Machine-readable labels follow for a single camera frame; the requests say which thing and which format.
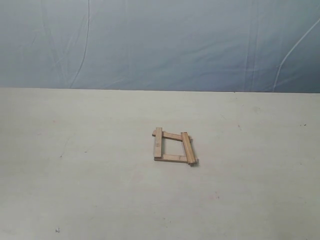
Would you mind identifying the diagonal thin wood strip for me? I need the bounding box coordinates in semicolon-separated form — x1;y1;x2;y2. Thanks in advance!
154;127;163;159

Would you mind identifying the horizontal wooden stick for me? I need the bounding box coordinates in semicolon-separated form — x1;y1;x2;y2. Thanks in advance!
181;132;196;165
152;130;192;142

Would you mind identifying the wood strip with two holes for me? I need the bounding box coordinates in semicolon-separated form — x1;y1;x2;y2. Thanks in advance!
154;154;198;166

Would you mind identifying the blue-grey backdrop cloth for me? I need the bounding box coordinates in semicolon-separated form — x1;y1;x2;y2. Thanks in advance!
0;0;320;93

